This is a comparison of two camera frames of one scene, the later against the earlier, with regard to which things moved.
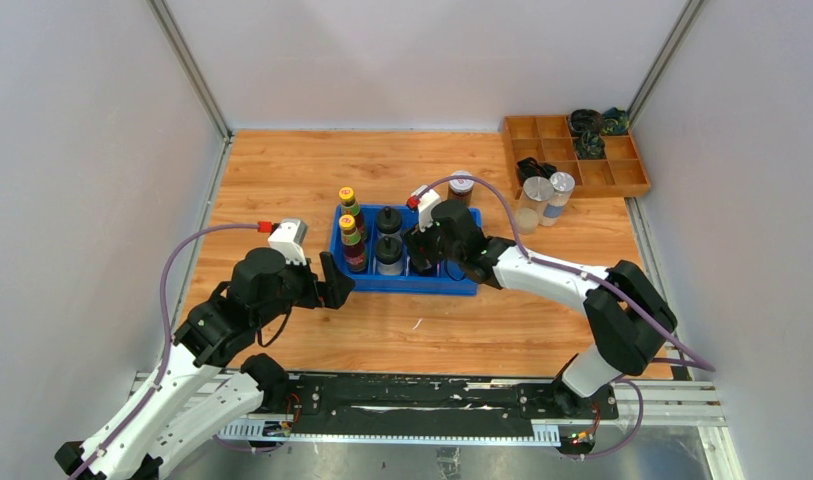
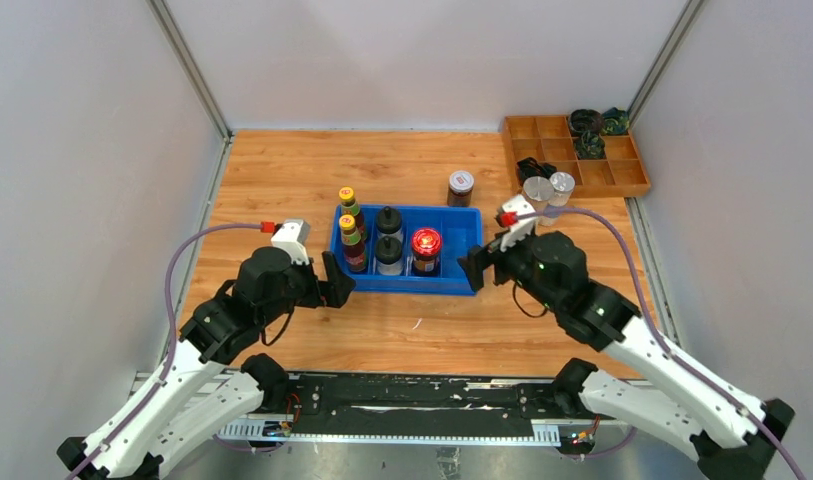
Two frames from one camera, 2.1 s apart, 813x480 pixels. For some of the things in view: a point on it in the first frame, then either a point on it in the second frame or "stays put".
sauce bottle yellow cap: x=354 y=252 stays put
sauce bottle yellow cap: x=350 y=206 stays put
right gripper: x=417 y=239 → x=478 y=258
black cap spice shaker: x=388 y=222 stays put
